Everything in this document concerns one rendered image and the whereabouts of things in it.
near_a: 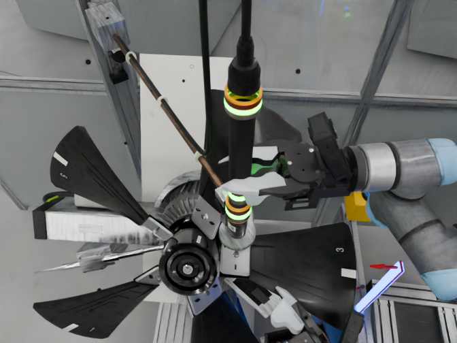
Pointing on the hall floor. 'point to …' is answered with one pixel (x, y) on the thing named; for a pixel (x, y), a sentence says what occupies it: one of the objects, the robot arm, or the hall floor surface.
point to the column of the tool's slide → (117, 95)
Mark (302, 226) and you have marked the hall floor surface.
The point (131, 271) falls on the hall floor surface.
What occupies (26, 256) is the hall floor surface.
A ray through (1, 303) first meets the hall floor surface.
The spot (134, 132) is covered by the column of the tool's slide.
